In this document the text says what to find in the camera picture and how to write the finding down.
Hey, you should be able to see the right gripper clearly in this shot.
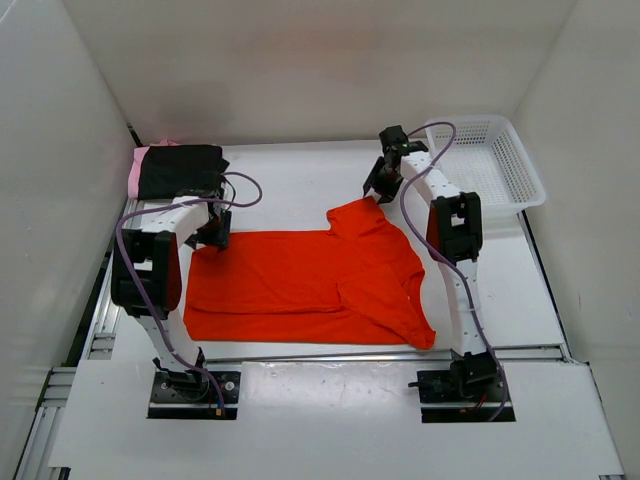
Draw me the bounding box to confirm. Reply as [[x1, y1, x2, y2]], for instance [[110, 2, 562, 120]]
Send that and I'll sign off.
[[362, 156, 404, 205]]

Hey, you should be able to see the black t-shirt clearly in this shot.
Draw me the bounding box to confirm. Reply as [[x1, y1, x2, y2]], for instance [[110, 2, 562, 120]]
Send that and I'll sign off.
[[136, 144, 229, 200]]

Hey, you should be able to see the orange t-shirt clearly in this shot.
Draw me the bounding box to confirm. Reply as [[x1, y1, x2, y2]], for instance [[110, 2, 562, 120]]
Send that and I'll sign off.
[[184, 197, 436, 350]]

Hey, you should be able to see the pink t-shirt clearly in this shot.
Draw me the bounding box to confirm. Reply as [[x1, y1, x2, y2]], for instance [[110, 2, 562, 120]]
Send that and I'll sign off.
[[127, 139, 178, 199]]

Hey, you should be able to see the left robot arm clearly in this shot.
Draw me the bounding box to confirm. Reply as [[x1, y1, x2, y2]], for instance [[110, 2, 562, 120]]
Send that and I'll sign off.
[[111, 178, 236, 400]]

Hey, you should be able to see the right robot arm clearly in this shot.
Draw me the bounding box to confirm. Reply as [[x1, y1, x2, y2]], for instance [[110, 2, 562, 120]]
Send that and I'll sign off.
[[363, 121, 487, 362]]

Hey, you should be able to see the white plastic basket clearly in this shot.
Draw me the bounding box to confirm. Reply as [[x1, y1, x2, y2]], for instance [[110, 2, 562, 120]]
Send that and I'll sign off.
[[426, 114, 546, 219]]

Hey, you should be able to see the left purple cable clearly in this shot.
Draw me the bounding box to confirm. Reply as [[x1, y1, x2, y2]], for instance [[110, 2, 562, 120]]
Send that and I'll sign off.
[[114, 170, 265, 419]]

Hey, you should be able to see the purple cable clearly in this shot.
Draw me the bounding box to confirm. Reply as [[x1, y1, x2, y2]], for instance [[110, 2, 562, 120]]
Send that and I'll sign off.
[[400, 122, 512, 419], [114, 170, 265, 419]]

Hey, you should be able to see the aluminium frame rail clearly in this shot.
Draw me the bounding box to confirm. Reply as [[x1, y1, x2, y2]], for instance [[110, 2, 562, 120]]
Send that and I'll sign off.
[[1, 208, 118, 479]]

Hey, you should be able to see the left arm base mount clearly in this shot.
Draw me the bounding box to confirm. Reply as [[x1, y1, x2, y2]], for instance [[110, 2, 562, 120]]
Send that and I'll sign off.
[[147, 358, 241, 420]]

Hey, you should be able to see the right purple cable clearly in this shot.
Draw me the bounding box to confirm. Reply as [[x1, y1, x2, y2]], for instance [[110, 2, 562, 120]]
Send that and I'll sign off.
[[400, 122, 512, 419]]

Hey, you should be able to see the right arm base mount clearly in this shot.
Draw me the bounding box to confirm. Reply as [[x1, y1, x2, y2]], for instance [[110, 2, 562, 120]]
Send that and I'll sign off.
[[408, 370, 516, 424]]

